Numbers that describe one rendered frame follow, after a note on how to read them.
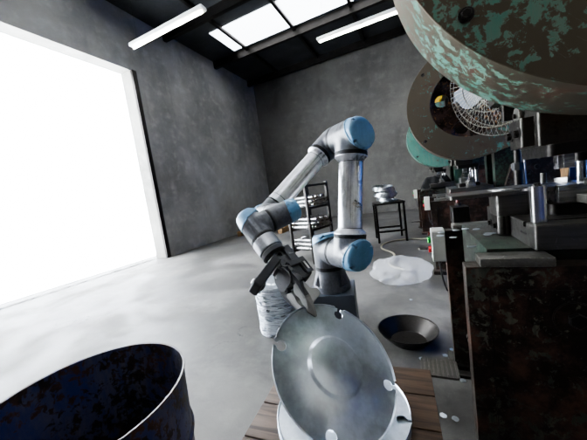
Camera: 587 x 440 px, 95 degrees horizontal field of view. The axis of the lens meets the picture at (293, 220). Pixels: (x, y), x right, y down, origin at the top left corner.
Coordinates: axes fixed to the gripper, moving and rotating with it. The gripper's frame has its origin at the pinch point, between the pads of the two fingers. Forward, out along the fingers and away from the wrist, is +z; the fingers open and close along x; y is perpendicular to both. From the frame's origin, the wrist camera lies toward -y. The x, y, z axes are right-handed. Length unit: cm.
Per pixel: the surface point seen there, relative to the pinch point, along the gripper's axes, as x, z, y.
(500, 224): -29, 12, 55
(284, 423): 12.8, 14.3, -13.1
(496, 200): -34, 7, 55
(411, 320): 52, 21, 98
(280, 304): 80, -30, 51
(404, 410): 0.0, 27.2, 5.4
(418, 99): -35, -86, 176
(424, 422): -1.1, 31.0, 6.9
